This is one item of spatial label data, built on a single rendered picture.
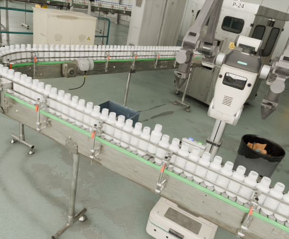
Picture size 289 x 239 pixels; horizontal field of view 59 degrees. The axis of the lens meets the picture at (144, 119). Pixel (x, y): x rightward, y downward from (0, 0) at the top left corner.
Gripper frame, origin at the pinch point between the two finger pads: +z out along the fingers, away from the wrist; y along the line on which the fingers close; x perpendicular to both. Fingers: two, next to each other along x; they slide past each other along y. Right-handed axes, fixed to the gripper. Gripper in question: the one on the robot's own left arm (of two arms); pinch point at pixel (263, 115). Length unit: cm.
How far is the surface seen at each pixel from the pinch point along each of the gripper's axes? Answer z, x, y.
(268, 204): 34.2, -16.0, -17.6
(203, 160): 26.5, 18.2, -16.9
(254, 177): 24.4, -6.1, -16.5
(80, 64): 38, 187, 87
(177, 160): 32.2, 30.8, -17.8
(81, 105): 25, 98, -16
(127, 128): 27, 64, -17
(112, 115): 24, 75, -16
